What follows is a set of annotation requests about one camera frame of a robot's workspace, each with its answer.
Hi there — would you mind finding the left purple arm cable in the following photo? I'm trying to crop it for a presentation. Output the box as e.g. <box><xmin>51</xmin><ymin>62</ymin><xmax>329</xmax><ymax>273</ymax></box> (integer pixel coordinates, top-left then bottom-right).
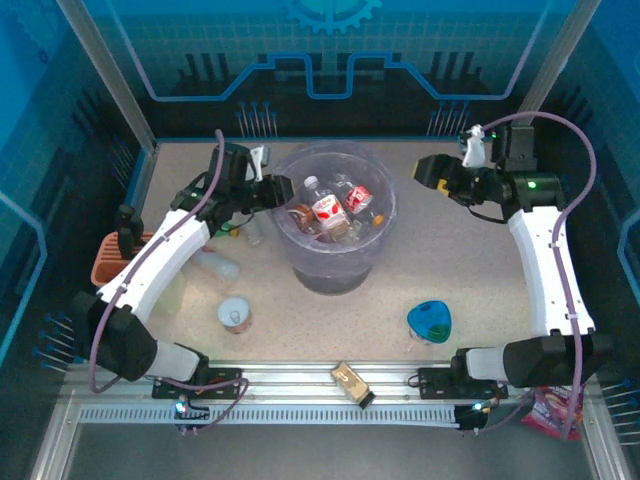
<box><xmin>88</xmin><ymin>128</ymin><xmax>250</xmax><ymax>437</ymax></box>

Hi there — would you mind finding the orange slotted holder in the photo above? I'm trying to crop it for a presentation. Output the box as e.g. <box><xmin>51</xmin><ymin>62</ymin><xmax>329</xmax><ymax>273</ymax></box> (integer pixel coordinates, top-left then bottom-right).
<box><xmin>91</xmin><ymin>232</ymin><xmax>156</xmax><ymax>289</ymax></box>

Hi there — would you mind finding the slotted grey cable duct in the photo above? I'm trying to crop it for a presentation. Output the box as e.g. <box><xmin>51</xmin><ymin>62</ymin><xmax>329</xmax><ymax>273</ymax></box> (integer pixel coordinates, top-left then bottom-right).
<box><xmin>79</xmin><ymin>404</ymin><xmax>461</xmax><ymax>426</ymax></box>

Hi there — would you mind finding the aluminium frame post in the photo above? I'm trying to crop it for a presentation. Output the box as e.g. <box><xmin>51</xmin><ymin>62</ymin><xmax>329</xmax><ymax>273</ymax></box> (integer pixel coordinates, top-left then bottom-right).
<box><xmin>502</xmin><ymin>0</ymin><xmax>601</xmax><ymax>149</ymax></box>
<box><xmin>55</xmin><ymin>0</ymin><xmax>160</xmax><ymax>154</ymax></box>

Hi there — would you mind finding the clear bottle red white label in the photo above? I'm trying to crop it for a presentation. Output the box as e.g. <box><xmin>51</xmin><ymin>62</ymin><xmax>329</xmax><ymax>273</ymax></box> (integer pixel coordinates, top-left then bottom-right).
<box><xmin>302</xmin><ymin>174</ymin><xmax>352</xmax><ymax>234</ymax></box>

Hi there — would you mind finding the gold box with black cap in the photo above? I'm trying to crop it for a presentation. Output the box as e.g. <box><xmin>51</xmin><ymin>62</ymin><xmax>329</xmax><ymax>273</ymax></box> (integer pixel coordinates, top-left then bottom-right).
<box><xmin>330</xmin><ymin>360</ymin><xmax>376</xmax><ymax>411</ymax></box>

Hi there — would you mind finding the clear plastic bottle red cap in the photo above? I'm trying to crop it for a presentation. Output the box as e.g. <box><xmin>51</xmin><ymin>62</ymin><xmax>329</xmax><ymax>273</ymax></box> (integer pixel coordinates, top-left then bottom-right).
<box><xmin>192</xmin><ymin>247</ymin><xmax>241</xmax><ymax>282</ymax></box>

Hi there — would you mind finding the black tool in holder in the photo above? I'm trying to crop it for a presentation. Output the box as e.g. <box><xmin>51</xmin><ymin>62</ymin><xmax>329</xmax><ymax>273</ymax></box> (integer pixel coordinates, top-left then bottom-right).
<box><xmin>115</xmin><ymin>204</ymin><xmax>145</xmax><ymax>259</ymax></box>

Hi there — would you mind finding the purple candy bag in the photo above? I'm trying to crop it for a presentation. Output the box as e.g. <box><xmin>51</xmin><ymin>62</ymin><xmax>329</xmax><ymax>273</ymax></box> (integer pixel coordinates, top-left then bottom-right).
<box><xmin>519</xmin><ymin>385</ymin><xmax>584</xmax><ymax>441</ymax></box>

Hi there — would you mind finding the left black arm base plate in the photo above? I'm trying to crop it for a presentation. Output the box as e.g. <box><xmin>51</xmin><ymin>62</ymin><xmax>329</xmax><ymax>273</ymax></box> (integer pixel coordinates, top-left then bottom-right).
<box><xmin>152</xmin><ymin>367</ymin><xmax>245</xmax><ymax>401</ymax></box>

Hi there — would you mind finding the tin can with pull tab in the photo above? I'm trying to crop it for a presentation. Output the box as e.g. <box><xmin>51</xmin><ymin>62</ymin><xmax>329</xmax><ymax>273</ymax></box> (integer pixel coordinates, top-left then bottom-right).
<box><xmin>217</xmin><ymin>296</ymin><xmax>254</xmax><ymax>335</ymax></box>

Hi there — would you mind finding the aluminium mounting rail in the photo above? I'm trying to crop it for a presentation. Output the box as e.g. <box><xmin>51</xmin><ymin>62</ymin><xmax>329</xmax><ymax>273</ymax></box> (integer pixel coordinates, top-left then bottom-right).
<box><xmin>59</xmin><ymin>359</ymin><xmax>601</xmax><ymax>406</ymax></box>

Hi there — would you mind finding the translucent bin with purple liner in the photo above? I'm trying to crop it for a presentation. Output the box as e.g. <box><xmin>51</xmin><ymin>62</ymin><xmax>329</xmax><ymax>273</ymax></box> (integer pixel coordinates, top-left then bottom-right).
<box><xmin>271</xmin><ymin>140</ymin><xmax>398</xmax><ymax>296</ymax></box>

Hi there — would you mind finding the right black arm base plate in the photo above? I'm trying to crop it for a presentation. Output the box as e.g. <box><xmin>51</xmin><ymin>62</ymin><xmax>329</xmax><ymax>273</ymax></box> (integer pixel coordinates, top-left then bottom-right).
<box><xmin>415</xmin><ymin>367</ymin><xmax>509</xmax><ymax>401</ymax></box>

